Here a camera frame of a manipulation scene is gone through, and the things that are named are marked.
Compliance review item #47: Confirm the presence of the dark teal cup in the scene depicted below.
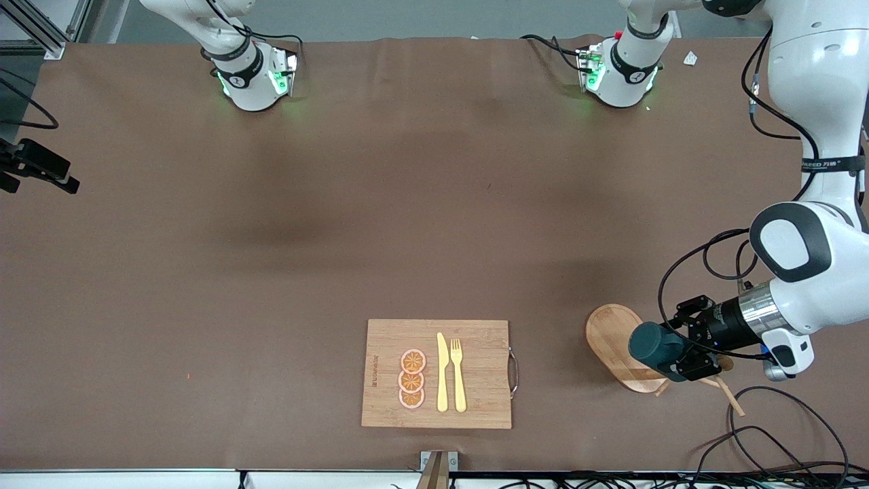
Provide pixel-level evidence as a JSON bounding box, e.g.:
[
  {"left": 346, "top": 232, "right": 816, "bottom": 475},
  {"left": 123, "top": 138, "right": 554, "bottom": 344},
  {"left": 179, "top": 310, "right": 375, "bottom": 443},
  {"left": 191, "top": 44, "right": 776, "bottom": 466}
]
[{"left": 627, "top": 321, "right": 686, "bottom": 381}]

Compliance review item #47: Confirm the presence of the black loose cable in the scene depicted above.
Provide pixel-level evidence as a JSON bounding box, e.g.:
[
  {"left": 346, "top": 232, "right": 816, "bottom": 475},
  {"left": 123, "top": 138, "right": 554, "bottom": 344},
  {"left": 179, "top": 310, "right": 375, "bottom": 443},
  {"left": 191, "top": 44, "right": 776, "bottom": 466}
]
[
  {"left": 728, "top": 384, "right": 851, "bottom": 479},
  {"left": 691, "top": 425, "right": 812, "bottom": 484}
]

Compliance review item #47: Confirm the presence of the wooden mug tree stand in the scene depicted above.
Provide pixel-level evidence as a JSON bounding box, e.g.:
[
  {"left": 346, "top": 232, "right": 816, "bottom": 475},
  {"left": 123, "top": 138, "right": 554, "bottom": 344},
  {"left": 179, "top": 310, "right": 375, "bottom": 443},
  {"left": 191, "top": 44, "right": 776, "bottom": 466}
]
[{"left": 585, "top": 304, "right": 747, "bottom": 418}]

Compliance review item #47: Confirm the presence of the bamboo cutting board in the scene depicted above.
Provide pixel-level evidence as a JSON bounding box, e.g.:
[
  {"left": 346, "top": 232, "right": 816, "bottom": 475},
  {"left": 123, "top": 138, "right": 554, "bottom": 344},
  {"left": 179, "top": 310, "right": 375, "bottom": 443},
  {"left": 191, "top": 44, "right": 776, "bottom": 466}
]
[{"left": 360, "top": 319, "right": 521, "bottom": 430}]

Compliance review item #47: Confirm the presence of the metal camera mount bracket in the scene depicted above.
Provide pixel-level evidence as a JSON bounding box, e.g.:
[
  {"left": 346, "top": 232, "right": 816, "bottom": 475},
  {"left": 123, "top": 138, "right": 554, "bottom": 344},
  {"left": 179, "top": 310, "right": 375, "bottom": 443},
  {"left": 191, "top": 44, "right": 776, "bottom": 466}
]
[{"left": 415, "top": 450, "right": 460, "bottom": 489}]

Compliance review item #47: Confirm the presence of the brown table cover mat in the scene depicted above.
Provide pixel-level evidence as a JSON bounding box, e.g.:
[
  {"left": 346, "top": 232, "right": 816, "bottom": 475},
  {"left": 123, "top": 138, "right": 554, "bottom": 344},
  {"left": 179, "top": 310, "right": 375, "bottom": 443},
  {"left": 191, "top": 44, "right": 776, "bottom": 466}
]
[{"left": 0, "top": 35, "right": 869, "bottom": 473}]

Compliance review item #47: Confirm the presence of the aluminium frame profile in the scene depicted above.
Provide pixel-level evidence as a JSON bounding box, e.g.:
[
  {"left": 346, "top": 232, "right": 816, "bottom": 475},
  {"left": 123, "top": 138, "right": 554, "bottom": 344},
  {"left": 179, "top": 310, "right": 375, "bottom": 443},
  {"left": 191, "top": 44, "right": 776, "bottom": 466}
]
[{"left": 0, "top": 0, "right": 93, "bottom": 61}]

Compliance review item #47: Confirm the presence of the yellow plastic knife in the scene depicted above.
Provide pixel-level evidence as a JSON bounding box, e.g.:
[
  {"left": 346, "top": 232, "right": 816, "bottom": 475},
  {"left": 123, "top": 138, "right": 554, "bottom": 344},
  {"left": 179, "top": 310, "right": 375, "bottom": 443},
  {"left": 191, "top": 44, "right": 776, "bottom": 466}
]
[{"left": 436, "top": 332, "right": 450, "bottom": 413}]

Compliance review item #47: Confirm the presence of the yellow plastic fork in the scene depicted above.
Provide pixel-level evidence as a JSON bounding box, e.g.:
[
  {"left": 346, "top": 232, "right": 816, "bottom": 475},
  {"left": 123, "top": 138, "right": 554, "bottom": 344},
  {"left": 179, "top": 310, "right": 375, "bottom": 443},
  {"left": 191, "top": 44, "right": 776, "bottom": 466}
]
[{"left": 450, "top": 338, "right": 468, "bottom": 414}]

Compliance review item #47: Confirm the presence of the white table edge rail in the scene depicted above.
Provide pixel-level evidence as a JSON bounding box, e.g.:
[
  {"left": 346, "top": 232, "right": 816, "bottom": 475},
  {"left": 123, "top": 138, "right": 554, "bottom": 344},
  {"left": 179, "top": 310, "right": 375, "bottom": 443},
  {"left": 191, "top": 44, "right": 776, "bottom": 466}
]
[{"left": 0, "top": 469, "right": 869, "bottom": 489}]

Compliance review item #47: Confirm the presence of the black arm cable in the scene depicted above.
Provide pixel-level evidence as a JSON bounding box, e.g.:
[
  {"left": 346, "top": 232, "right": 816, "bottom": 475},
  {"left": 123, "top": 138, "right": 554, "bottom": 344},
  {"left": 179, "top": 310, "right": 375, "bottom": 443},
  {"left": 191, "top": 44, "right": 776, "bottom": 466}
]
[
  {"left": 0, "top": 75, "right": 60, "bottom": 130},
  {"left": 657, "top": 26, "right": 822, "bottom": 361}
]

